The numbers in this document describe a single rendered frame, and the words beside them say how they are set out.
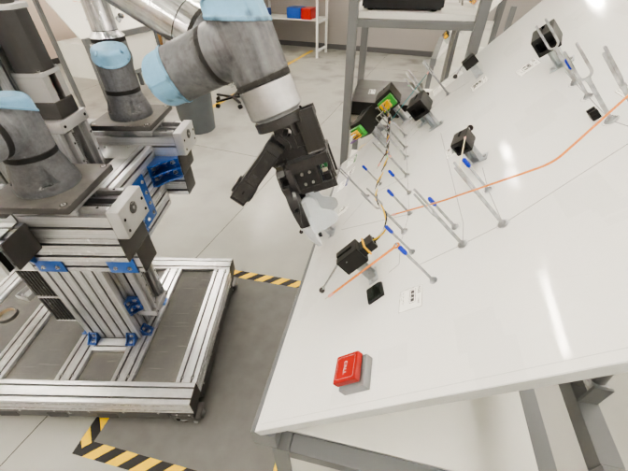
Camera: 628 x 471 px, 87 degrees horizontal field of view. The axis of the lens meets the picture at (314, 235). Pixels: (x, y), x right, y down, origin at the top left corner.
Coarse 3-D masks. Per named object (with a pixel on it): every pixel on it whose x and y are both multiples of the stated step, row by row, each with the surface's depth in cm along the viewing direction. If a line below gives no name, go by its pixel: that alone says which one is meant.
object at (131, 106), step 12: (108, 96) 116; (120, 96) 115; (132, 96) 116; (144, 96) 122; (108, 108) 119; (120, 108) 116; (132, 108) 118; (144, 108) 120; (120, 120) 118; (132, 120) 119
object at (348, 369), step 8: (352, 352) 56; (360, 352) 55; (344, 360) 56; (352, 360) 55; (360, 360) 54; (336, 368) 56; (344, 368) 55; (352, 368) 53; (360, 368) 53; (336, 376) 55; (344, 376) 54; (352, 376) 52; (336, 384) 54; (344, 384) 54
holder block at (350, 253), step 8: (352, 240) 71; (344, 248) 72; (352, 248) 69; (336, 256) 72; (344, 256) 69; (352, 256) 68; (360, 256) 68; (344, 264) 69; (352, 264) 69; (360, 264) 69
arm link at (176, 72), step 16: (192, 32) 41; (160, 48) 43; (176, 48) 42; (192, 48) 41; (144, 64) 44; (160, 64) 42; (176, 64) 42; (192, 64) 41; (160, 80) 44; (176, 80) 43; (192, 80) 43; (208, 80) 43; (160, 96) 46; (176, 96) 45; (192, 96) 46
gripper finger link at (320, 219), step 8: (304, 200) 50; (312, 200) 50; (304, 208) 50; (312, 208) 50; (320, 208) 50; (312, 216) 51; (320, 216) 51; (328, 216) 51; (336, 216) 50; (312, 224) 51; (320, 224) 51; (328, 224) 51; (304, 232) 52; (312, 232) 51; (312, 240) 53; (320, 240) 54
